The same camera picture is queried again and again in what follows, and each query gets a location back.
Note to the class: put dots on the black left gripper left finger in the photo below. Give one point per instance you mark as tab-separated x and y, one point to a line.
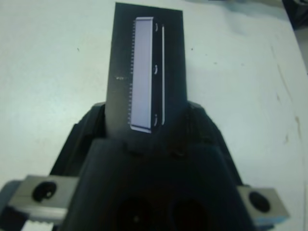
81	139

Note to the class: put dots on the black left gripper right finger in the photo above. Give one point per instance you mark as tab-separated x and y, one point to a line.
207	130

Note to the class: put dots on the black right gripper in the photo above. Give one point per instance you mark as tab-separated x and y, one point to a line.
297	13

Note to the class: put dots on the black printed box lid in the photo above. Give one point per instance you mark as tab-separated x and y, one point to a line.
120	55

